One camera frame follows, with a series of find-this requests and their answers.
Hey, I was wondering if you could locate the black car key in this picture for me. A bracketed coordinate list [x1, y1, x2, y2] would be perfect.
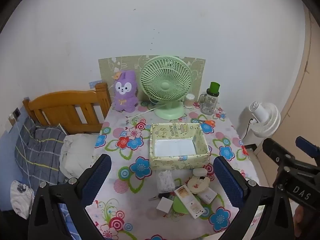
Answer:
[149, 192, 175, 202]

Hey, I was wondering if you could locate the black standing fan cable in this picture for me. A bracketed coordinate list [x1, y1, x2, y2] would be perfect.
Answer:
[241, 117, 253, 145]

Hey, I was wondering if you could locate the person's right hand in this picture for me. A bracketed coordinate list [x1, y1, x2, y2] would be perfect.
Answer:
[293, 204, 307, 228]

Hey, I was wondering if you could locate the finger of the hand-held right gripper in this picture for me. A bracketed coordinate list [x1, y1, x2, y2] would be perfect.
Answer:
[295, 136, 320, 159]
[262, 138, 298, 167]

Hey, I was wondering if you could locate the grey plaid blanket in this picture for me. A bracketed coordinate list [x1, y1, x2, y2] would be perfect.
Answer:
[14, 117, 69, 188]

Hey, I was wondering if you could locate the purple plush rabbit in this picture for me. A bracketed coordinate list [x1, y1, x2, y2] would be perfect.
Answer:
[111, 70, 139, 112]

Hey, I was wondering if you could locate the yellow-green printed storage box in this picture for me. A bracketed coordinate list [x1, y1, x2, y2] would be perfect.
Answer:
[149, 122, 211, 172]

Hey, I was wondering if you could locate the floral tablecloth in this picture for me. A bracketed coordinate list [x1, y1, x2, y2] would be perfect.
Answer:
[85, 97, 265, 240]

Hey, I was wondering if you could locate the white egg-shaped case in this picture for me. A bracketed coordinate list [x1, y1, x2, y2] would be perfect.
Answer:
[192, 167, 207, 178]

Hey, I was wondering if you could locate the small white square box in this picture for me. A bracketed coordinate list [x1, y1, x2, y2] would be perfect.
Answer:
[156, 197, 173, 213]

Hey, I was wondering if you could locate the white standing fan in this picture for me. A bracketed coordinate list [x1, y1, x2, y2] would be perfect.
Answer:
[237, 101, 282, 145]

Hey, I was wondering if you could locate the white picture-printed long box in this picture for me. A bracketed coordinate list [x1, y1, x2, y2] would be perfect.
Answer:
[174, 184, 204, 219]

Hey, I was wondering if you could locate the glass mug jar green lid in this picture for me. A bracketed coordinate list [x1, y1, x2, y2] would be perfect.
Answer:
[199, 82, 220, 115]

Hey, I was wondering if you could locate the green heart-shaped pad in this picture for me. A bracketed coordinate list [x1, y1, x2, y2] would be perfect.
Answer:
[172, 195, 190, 214]

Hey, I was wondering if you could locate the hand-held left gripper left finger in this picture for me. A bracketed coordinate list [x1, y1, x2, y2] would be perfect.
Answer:
[27, 154, 112, 240]

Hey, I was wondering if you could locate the small white rectangular box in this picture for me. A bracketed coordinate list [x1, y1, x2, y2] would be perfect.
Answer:
[197, 188, 217, 204]

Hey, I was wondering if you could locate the white charging cable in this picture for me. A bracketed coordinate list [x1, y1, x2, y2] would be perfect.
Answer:
[11, 116, 34, 193]

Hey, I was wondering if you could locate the green desk fan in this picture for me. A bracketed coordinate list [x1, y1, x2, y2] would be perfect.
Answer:
[139, 55, 193, 120]

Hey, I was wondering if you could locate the white printed cloth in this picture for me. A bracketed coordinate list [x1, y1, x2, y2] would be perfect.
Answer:
[10, 180, 35, 220]

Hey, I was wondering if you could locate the beige bear-shaped round case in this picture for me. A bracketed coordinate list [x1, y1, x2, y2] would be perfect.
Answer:
[187, 176, 211, 194]

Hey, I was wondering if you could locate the beige wooden door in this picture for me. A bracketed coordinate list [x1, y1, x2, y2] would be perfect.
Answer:
[256, 2, 320, 170]

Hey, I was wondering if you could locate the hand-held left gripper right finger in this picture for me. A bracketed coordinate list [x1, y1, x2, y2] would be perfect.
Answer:
[212, 156, 293, 240]

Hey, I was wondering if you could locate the blue checked bed sheet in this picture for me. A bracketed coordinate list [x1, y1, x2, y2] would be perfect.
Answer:
[57, 202, 83, 240]

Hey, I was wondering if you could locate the cotton swab jar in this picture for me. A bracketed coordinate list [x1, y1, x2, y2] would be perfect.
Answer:
[184, 94, 196, 109]

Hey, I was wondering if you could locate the white desk fan cable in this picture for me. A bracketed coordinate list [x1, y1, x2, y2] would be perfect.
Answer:
[132, 106, 160, 118]

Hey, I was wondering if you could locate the green printed wall panel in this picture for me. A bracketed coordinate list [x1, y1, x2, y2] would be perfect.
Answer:
[98, 55, 206, 105]

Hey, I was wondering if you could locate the wooden bed headboard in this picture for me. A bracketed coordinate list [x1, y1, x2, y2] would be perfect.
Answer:
[22, 82, 112, 134]

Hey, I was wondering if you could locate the white pillow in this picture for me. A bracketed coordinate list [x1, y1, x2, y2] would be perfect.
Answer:
[59, 134, 100, 180]

